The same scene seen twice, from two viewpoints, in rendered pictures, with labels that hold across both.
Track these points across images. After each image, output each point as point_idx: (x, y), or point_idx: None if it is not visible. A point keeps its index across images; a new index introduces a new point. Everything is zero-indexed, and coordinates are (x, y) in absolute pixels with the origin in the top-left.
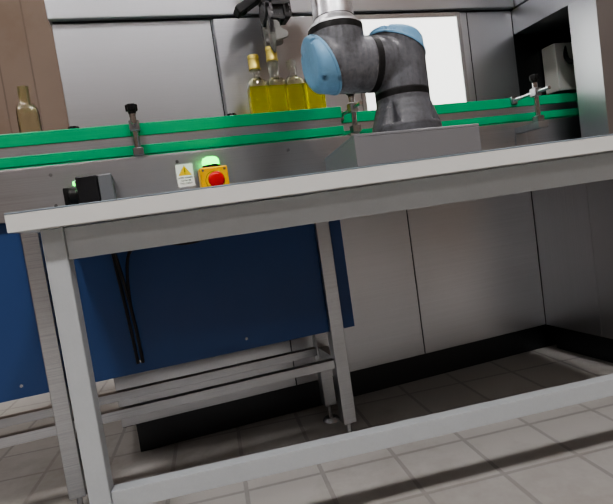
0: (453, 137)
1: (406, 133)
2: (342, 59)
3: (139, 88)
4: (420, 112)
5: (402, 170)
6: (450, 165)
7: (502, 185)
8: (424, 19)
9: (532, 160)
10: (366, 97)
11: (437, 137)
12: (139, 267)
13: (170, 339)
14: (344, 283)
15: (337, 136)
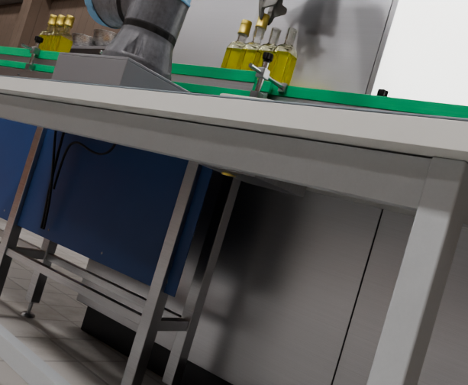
0: (107, 67)
1: (83, 56)
2: None
3: (195, 46)
4: (115, 43)
5: (68, 89)
6: (94, 94)
7: (145, 137)
8: None
9: (148, 108)
10: (374, 85)
11: (98, 65)
12: (76, 162)
13: (66, 224)
14: (185, 249)
15: None
